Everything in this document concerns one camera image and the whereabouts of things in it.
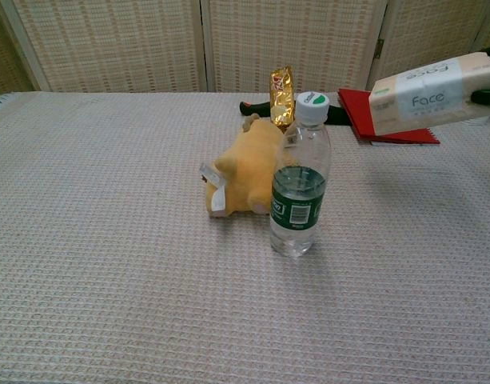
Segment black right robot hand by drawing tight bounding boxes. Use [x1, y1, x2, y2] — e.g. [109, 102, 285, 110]
[470, 46, 490, 106]

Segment woven rattan folding screen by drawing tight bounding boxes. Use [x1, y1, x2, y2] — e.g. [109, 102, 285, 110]
[0, 0, 490, 101]

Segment gold foil snack pack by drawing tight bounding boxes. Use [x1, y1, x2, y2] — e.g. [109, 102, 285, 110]
[269, 66, 297, 130]

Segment woven beige tablecloth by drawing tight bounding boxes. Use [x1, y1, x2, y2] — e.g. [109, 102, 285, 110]
[0, 90, 490, 384]

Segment white tissue pack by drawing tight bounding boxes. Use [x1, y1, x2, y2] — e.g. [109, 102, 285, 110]
[368, 51, 490, 137]

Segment red spiral notebook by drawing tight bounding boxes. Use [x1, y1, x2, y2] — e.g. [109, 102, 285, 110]
[337, 87, 441, 146]

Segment yellow plush toy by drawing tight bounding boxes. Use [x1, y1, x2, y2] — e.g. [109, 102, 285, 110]
[199, 113, 300, 219]

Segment black tool with orange band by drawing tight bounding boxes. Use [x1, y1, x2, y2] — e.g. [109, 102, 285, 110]
[239, 100, 352, 128]

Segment clear water bottle green label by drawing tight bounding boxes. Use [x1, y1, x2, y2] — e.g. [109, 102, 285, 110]
[269, 91, 333, 258]

